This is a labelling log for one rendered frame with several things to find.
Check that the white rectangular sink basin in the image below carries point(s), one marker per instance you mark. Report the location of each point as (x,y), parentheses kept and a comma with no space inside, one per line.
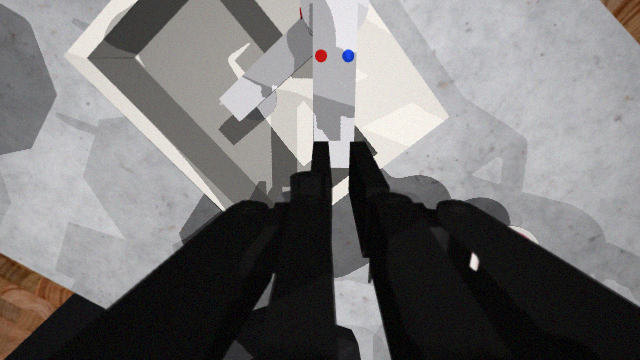
(165,63)

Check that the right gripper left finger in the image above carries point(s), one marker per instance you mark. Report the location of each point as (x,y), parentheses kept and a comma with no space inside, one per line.
(194,304)

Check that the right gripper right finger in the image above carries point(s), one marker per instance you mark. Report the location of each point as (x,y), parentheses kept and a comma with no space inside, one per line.
(532,303)

